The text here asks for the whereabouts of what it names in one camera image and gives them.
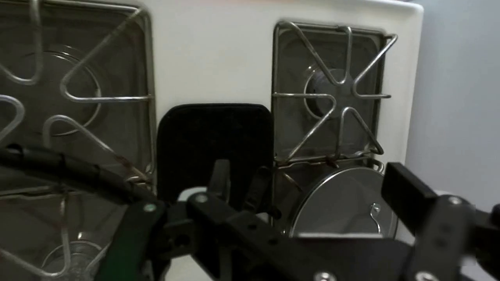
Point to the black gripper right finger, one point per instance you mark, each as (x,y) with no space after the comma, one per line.
(442,234)

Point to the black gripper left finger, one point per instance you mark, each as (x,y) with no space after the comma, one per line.
(250,234)

